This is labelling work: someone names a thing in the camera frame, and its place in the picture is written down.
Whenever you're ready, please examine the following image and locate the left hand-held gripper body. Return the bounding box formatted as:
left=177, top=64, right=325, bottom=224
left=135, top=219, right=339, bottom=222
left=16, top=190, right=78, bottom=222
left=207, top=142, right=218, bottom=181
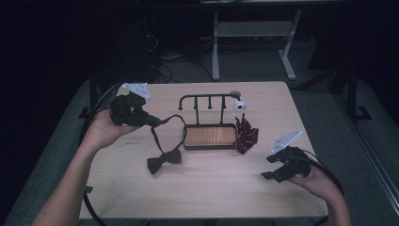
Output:
left=109, top=82, right=152, bottom=127

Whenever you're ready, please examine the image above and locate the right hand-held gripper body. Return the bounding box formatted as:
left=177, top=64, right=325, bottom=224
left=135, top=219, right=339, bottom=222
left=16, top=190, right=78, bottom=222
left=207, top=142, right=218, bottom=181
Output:
left=271, top=129, right=311, bottom=182

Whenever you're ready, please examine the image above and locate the dark red striped bow tie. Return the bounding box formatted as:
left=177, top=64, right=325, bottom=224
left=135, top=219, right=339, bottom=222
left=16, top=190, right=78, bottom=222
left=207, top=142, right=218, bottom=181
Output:
left=231, top=99, right=260, bottom=154

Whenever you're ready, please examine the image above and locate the black bow tie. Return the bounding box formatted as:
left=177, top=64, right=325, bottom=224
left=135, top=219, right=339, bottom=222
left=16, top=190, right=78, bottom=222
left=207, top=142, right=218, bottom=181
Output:
left=146, top=114, right=188, bottom=175

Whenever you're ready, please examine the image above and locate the black hook rack wooden tray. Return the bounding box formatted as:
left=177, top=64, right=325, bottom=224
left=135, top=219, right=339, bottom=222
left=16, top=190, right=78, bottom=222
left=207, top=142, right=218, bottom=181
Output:
left=178, top=90, right=243, bottom=151

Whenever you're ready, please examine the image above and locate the person's right hand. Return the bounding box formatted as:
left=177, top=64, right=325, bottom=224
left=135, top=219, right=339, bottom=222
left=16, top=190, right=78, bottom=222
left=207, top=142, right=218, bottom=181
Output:
left=288, top=166, right=337, bottom=202

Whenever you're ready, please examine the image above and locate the person's left hand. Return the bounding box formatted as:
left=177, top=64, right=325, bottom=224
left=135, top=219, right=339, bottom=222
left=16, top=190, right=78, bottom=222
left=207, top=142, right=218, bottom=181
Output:
left=82, top=107, right=139, bottom=152

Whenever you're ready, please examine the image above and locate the black metal stand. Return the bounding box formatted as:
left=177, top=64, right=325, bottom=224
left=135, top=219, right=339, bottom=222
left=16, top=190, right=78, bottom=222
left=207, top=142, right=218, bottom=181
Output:
left=343, top=62, right=373, bottom=122
left=78, top=70, right=102, bottom=121

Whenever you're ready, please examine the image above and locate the grey metal desk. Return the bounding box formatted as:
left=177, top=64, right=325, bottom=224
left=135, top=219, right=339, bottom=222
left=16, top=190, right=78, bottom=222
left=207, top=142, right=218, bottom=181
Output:
left=200, top=0, right=346, bottom=81

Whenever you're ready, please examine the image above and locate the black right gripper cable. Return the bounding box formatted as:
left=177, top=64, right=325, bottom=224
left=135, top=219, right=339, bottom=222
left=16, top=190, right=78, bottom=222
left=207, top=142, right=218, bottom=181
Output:
left=302, top=149, right=345, bottom=226

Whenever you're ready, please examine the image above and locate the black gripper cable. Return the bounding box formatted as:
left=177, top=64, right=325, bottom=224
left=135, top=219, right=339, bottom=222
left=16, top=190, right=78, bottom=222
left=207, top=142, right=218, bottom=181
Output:
left=78, top=83, right=125, bottom=226
left=302, top=149, right=345, bottom=226

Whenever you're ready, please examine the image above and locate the tangle of floor cables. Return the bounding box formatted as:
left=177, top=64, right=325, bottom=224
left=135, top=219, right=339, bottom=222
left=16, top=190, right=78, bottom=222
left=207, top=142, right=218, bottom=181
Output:
left=143, top=15, right=215, bottom=84

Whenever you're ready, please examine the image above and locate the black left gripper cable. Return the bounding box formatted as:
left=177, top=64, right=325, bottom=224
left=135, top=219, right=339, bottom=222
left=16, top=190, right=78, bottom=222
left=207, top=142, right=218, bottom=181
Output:
left=78, top=83, right=125, bottom=226

